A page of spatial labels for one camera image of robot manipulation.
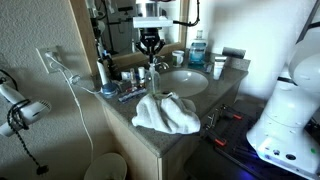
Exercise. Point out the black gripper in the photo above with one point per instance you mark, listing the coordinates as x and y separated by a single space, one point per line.
150 43

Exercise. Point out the clear liquid soap bottle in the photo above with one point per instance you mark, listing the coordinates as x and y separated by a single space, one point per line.
152 80

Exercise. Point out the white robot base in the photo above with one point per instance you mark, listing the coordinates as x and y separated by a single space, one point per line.
279 136

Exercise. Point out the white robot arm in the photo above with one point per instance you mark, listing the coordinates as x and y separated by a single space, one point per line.
148 21

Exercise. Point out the small white toiletry bottle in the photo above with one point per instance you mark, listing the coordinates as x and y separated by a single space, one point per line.
141 73

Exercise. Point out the blue mouthwash bottle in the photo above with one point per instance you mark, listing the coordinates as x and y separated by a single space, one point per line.
197 49

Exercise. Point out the chrome sink faucet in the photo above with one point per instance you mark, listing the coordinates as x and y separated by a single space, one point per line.
161 64

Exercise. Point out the white green mug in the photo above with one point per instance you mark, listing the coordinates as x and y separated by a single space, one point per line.
177 58

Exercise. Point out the blue white toothpaste tube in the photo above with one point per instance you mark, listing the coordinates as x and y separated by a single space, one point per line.
127 96

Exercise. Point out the white oval sink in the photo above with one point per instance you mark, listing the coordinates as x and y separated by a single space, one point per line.
185 83

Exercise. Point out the white electric toothbrush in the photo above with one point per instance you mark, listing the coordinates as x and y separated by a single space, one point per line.
102 72

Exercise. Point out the blue round container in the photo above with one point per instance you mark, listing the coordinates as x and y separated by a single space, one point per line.
109 90

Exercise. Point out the white crumpled towel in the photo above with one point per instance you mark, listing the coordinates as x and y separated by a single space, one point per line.
168 114

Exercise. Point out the white lotion tube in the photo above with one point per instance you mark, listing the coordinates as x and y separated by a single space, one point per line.
218 66

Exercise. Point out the rolled dark washcloth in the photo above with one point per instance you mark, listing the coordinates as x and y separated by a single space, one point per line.
233 52

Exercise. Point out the black red clamp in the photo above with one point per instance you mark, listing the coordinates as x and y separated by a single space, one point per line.
213 130

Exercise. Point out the white toilet seat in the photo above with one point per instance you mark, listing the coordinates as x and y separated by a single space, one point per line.
110 166

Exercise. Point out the white hair dryer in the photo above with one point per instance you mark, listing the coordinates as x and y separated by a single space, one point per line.
23 111

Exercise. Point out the white wall outlet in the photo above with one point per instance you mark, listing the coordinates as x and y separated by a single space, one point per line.
46 60

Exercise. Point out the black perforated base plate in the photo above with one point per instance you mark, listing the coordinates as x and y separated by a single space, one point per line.
240 140

